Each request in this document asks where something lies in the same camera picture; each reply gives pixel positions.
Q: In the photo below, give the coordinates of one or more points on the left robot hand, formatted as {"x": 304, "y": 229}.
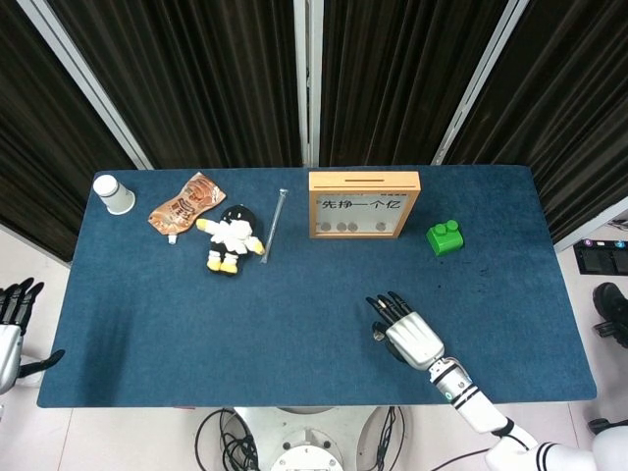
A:
{"x": 10, "y": 353}

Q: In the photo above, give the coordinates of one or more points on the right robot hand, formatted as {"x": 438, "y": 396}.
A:
{"x": 414, "y": 341}

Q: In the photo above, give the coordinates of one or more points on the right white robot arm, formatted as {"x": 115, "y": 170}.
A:
{"x": 481, "y": 409}

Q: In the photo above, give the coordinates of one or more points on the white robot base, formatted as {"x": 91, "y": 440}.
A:
{"x": 304, "y": 441}

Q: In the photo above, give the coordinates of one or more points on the green toy block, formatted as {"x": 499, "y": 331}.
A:
{"x": 445, "y": 241}

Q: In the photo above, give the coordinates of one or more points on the blue table mat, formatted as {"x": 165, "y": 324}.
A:
{"x": 245, "y": 333}

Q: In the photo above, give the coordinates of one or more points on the white paper cup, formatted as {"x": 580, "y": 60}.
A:
{"x": 115, "y": 196}

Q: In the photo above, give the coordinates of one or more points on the black shoe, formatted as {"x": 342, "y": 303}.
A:
{"x": 611, "y": 306}

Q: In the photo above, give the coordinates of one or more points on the black box with stickers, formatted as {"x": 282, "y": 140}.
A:
{"x": 601, "y": 260}

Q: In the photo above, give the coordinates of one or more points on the black white plush toy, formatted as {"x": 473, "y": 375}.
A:
{"x": 235, "y": 230}

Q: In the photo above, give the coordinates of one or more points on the orange snack pouch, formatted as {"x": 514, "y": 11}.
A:
{"x": 186, "y": 206}

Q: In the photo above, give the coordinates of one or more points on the dark pleated curtain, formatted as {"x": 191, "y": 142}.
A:
{"x": 196, "y": 73}
{"x": 392, "y": 73}
{"x": 564, "y": 98}
{"x": 29, "y": 122}

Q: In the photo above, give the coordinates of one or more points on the wooden coin box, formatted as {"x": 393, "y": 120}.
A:
{"x": 363, "y": 184}

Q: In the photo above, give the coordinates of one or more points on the grey metal frame post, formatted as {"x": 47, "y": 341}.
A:
{"x": 306, "y": 73}
{"x": 589, "y": 228}
{"x": 480, "y": 83}
{"x": 87, "y": 83}

